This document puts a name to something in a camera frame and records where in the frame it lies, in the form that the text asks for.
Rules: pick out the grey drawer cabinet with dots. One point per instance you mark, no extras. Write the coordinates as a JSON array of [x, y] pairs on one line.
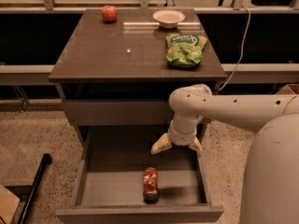
[[124, 60]]

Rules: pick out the white bowl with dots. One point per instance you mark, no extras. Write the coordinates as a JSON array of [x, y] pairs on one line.
[[168, 19]]

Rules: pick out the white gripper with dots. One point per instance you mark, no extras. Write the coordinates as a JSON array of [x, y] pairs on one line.
[[184, 137]]

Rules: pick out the green chip bag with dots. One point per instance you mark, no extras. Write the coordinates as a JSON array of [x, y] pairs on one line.
[[184, 51]]

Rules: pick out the closed grey top drawer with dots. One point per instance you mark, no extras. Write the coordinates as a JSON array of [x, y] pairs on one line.
[[117, 112]]

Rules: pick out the black metal pole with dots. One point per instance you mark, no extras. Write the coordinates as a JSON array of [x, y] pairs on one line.
[[46, 160]]

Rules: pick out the brown cardboard box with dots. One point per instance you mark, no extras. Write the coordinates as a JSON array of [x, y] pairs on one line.
[[8, 205]]

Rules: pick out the open grey middle drawer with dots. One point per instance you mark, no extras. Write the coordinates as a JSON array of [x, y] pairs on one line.
[[109, 186]]

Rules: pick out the red coke can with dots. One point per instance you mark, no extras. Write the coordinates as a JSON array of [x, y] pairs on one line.
[[150, 185]]

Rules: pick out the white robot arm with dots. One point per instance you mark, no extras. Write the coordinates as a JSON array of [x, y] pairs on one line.
[[270, 193]]

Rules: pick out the red apple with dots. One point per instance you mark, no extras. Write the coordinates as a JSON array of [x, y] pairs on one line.
[[109, 13]]

